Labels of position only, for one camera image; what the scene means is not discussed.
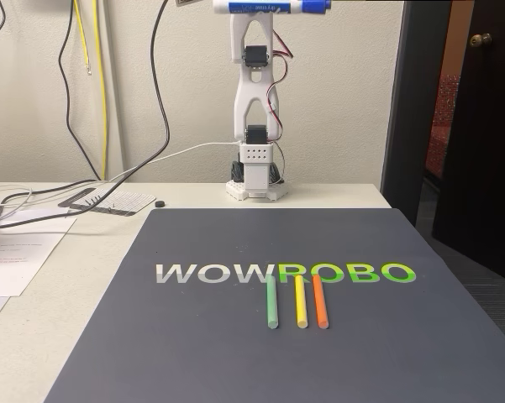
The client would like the blue dry erase marker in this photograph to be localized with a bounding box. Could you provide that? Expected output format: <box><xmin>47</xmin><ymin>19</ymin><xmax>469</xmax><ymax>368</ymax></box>
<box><xmin>212</xmin><ymin>0</ymin><xmax>334</xmax><ymax>16</ymax></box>

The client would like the green chalk stick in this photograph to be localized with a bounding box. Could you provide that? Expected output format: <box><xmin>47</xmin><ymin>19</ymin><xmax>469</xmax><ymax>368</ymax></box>
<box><xmin>266</xmin><ymin>275</ymin><xmax>280</xmax><ymax>330</ymax></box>

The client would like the yellow chalk stick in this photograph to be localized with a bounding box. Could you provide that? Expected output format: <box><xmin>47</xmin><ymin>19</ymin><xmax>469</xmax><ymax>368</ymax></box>
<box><xmin>293</xmin><ymin>275</ymin><xmax>310</xmax><ymax>330</ymax></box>

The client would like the orange chalk stick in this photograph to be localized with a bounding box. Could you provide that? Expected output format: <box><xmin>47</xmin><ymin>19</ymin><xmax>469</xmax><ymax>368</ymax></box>
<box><xmin>312</xmin><ymin>275</ymin><xmax>331</xmax><ymax>330</ymax></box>

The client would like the grey WOWROBO mat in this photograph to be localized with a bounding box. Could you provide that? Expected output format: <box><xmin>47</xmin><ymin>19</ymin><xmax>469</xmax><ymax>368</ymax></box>
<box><xmin>44</xmin><ymin>207</ymin><xmax>505</xmax><ymax>403</ymax></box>

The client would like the red upholstered chair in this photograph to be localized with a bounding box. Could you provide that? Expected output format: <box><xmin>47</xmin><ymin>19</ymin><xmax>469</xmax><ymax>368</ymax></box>
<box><xmin>423</xmin><ymin>73</ymin><xmax>461</xmax><ymax>182</ymax></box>

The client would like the blank white paper sheet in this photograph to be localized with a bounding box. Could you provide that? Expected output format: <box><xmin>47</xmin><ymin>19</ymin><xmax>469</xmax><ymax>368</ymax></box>
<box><xmin>0</xmin><ymin>207</ymin><xmax>71</xmax><ymax>222</ymax></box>

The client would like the dark wooden door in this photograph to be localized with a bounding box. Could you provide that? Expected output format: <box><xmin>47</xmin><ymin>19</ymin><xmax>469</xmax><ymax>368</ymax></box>
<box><xmin>431</xmin><ymin>0</ymin><xmax>505</xmax><ymax>287</ymax></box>

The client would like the white printed paper sheet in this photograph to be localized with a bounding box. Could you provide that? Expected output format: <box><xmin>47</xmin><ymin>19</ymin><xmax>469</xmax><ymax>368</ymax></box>
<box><xmin>0</xmin><ymin>217</ymin><xmax>77</xmax><ymax>298</ymax></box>

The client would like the brass door knob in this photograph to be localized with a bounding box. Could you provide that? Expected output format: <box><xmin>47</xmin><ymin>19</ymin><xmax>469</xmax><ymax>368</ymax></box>
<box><xmin>469</xmin><ymin>32</ymin><xmax>494</xmax><ymax>49</ymax></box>

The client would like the white cable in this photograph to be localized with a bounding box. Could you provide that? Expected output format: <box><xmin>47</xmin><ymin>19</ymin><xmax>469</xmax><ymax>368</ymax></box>
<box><xmin>0</xmin><ymin>141</ymin><xmax>241</xmax><ymax>220</ymax></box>

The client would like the red black servo wire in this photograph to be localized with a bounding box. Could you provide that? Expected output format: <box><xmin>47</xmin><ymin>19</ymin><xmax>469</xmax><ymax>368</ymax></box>
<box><xmin>266</xmin><ymin>29</ymin><xmax>295</xmax><ymax>142</ymax></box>

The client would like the black camera cable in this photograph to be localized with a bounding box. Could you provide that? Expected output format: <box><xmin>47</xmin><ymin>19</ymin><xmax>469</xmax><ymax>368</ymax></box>
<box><xmin>0</xmin><ymin>0</ymin><xmax>171</xmax><ymax>230</ymax></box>

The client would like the long yellow wire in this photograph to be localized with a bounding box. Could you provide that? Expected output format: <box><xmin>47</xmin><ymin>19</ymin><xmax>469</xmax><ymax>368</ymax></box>
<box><xmin>92</xmin><ymin>0</ymin><xmax>108</xmax><ymax>180</ymax></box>

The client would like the grey door frame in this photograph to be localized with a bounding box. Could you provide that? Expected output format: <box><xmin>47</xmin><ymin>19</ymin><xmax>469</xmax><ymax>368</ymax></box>
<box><xmin>380</xmin><ymin>0</ymin><xmax>454</xmax><ymax>228</ymax></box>

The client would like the short yellow wire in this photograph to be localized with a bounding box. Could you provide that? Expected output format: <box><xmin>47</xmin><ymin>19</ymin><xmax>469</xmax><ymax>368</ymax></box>
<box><xmin>72</xmin><ymin>0</ymin><xmax>93</xmax><ymax>76</ymax></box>

